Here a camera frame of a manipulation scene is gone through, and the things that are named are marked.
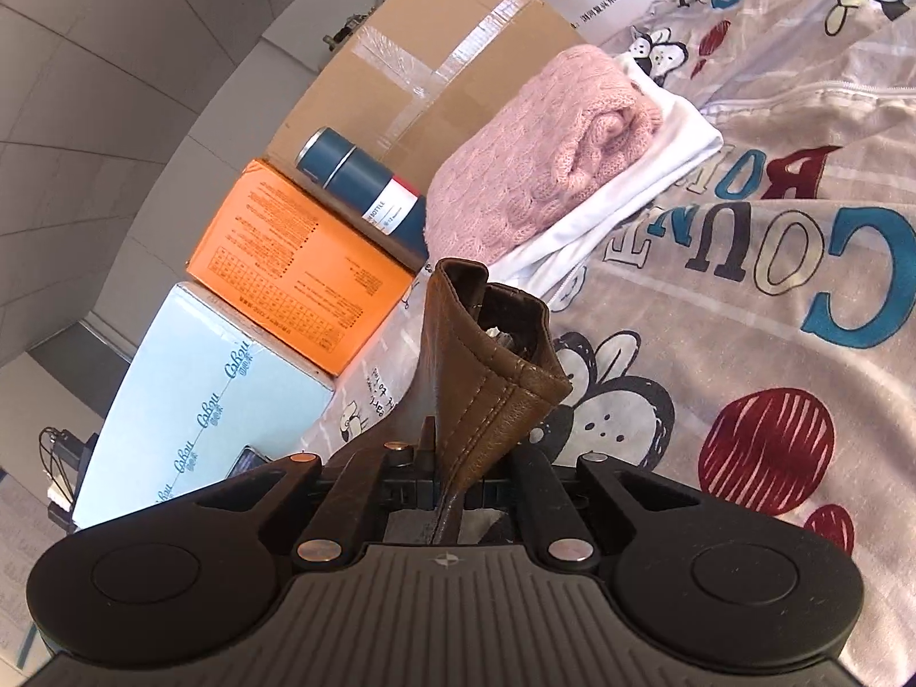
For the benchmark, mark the pink knit sweater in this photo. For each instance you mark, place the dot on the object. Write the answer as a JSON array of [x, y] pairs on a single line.
[[529, 150]]

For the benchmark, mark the printed cartoon blanket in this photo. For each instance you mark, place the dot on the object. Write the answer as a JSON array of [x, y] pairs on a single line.
[[751, 343]]

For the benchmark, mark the brown cardboard box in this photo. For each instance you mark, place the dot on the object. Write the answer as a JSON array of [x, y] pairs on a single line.
[[429, 36]]

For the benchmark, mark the light blue box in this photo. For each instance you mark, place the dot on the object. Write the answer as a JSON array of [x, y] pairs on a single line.
[[193, 386]]

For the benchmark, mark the blue cylindrical bottle package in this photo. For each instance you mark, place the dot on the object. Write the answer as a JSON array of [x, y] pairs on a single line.
[[358, 179]]

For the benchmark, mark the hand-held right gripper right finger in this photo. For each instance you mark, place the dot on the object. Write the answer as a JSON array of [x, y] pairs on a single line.
[[534, 474]]

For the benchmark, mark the small dark device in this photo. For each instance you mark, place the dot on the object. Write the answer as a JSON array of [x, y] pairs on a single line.
[[249, 461]]

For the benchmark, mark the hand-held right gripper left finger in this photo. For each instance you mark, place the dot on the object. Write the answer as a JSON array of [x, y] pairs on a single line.
[[428, 445]]

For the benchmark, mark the white folded garment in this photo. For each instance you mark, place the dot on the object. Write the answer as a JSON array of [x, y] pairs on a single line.
[[644, 179]]

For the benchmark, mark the orange cardboard box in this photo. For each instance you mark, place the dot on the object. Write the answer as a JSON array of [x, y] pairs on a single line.
[[286, 257]]

